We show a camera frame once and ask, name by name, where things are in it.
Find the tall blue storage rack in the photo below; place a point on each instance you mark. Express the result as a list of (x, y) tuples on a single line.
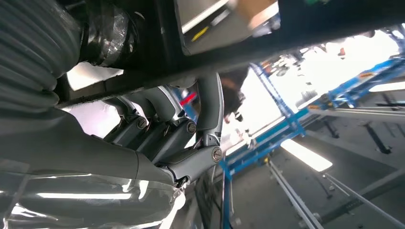
[(269, 139)]

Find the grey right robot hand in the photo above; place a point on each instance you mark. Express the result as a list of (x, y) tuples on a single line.
[(79, 158)]

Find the person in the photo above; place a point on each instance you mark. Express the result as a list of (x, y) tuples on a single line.
[(235, 98)]

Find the brown cardboard box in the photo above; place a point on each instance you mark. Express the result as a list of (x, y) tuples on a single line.
[(253, 12)]

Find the ceiling light panel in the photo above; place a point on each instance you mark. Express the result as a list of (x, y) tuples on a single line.
[(307, 156), (389, 87)]

